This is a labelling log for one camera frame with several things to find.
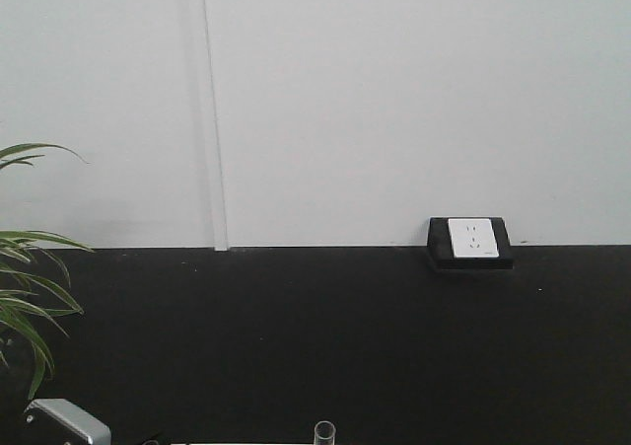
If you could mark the white test tube rack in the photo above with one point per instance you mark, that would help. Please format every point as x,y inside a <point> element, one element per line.
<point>234,443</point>

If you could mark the green potted plant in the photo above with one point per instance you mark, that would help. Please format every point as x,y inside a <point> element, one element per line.
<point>28,295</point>

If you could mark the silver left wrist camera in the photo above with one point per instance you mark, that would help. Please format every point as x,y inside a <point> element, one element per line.
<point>58,421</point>

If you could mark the clear glass test tube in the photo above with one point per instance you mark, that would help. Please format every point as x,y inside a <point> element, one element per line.
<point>324,433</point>

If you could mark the black and white wall socket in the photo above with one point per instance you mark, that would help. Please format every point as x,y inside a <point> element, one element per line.
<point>469,243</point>

